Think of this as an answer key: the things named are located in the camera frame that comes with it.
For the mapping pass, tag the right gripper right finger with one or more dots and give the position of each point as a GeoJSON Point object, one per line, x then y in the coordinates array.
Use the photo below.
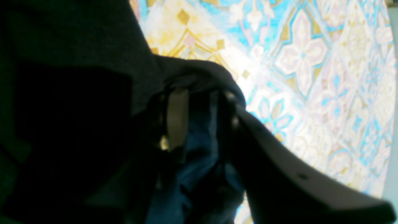
{"type": "Point", "coordinates": [283, 189]}

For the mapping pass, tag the black t-shirt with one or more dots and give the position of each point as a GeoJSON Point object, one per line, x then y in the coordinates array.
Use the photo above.
{"type": "Point", "coordinates": [81, 102]}

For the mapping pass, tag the patterned tablecloth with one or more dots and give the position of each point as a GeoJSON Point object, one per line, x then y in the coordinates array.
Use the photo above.
{"type": "Point", "coordinates": [317, 73]}

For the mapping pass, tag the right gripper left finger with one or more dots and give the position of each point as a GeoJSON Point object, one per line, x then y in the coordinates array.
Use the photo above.
{"type": "Point", "coordinates": [174, 120]}

